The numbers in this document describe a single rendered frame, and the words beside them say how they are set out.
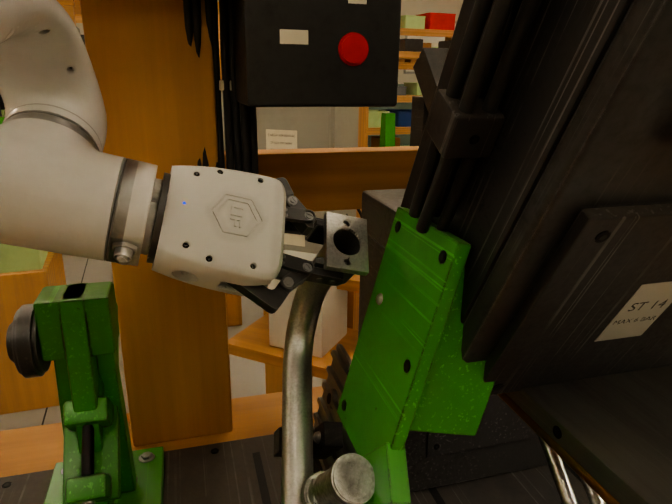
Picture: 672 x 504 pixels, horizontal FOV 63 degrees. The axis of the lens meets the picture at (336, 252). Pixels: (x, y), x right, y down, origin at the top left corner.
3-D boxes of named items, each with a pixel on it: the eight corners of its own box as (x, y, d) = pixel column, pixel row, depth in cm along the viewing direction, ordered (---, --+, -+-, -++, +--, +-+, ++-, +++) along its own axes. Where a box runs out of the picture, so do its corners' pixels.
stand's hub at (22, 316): (41, 390, 54) (30, 320, 52) (7, 394, 54) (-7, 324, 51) (56, 354, 61) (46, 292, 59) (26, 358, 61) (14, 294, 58)
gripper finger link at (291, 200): (287, 219, 48) (357, 234, 50) (289, 189, 50) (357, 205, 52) (277, 236, 51) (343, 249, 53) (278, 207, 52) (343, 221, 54)
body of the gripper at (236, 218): (136, 250, 39) (286, 276, 43) (159, 138, 44) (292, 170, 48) (128, 289, 45) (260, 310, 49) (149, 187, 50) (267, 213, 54)
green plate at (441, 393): (463, 497, 46) (552, 260, 41) (373, 494, 43) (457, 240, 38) (409, 418, 56) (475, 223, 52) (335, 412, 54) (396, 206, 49)
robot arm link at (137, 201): (107, 235, 38) (151, 244, 39) (130, 136, 43) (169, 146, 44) (102, 282, 45) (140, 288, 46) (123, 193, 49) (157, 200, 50)
